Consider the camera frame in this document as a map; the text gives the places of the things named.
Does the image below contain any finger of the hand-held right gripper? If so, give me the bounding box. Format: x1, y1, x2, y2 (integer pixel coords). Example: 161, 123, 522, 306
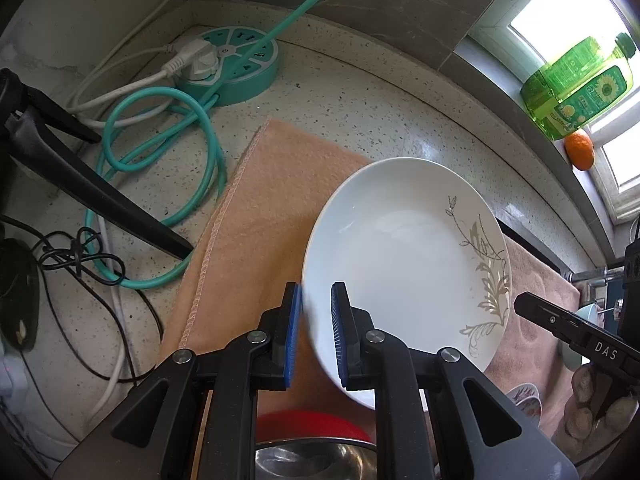
514, 291, 588, 348

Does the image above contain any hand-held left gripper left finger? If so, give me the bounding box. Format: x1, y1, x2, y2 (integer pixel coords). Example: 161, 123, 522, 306
111, 282, 304, 480

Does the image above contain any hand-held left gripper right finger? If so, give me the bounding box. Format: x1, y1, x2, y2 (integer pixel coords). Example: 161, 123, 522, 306
330, 282, 523, 480

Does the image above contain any small patterned bowl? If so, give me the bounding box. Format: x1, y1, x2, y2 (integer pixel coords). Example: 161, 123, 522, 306
505, 382, 543, 423

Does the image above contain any white plate with leaf print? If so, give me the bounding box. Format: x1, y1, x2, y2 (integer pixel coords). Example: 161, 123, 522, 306
301, 157, 512, 411

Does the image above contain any red and steel bowl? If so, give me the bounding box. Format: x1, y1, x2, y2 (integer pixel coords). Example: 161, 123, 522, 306
255, 409, 377, 480

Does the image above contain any person's right hand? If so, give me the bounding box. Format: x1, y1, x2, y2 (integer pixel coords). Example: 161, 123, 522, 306
564, 362, 640, 443

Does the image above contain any chrome faucet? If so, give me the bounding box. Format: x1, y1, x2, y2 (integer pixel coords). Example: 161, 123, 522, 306
565, 265, 626, 286

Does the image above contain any peach towel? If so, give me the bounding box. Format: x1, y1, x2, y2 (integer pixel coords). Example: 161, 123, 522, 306
157, 117, 581, 441

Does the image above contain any orange tangerine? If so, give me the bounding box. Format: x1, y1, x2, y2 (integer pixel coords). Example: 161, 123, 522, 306
565, 129, 596, 171

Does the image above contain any green dish soap bottle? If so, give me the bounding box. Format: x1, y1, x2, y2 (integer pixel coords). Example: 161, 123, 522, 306
520, 32, 638, 141

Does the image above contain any black tripod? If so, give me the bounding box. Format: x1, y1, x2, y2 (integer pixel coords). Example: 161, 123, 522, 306
0, 67, 193, 261

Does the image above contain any teal round power strip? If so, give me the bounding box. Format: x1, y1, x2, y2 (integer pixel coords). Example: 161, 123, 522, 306
172, 26, 280, 106

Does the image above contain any black round stand base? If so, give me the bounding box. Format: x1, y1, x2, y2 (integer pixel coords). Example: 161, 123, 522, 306
0, 237, 41, 353

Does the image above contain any white plug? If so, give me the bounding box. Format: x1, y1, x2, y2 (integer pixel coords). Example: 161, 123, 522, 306
165, 37, 221, 81

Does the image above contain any thin white cable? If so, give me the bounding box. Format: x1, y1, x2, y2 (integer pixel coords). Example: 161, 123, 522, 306
75, 210, 126, 426

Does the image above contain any teal cable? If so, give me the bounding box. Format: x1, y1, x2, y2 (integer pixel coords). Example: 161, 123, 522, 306
84, 0, 366, 291

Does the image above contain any black cable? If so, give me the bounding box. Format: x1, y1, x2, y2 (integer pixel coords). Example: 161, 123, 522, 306
0, 215, 166, 386

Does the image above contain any white window frame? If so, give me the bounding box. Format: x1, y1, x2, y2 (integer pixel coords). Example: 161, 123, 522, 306
467, 0, 640, 221

